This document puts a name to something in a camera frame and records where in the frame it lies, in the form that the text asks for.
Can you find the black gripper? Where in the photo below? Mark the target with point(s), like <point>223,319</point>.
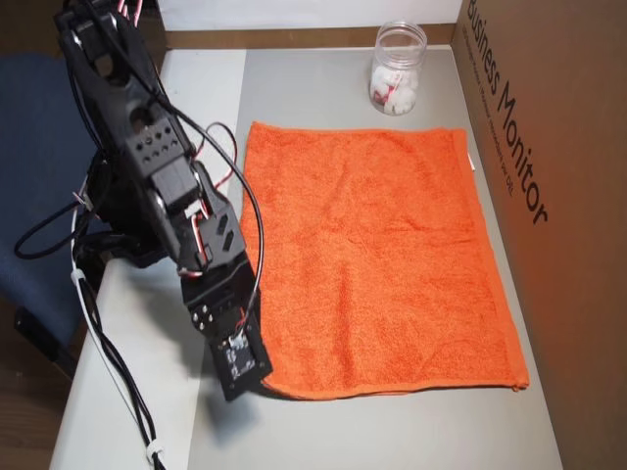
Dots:
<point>212,300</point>

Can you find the brown cardboard monitor box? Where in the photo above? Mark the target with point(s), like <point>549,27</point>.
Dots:
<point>563,147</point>

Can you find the red white paper label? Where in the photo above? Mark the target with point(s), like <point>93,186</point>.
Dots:
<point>384,90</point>

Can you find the white towel tag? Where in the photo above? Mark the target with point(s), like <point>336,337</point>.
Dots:
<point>471,164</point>

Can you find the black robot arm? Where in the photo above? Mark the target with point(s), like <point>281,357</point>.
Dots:
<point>147,161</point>

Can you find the black square wrist camera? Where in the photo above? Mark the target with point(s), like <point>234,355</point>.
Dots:
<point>240,360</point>

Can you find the blue office chair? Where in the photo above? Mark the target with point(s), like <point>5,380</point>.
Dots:
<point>39,171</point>

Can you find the orange terry towel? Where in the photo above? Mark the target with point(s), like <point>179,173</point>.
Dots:
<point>367,245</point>

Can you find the clear plastic jar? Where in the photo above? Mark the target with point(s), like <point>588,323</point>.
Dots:
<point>397,49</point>

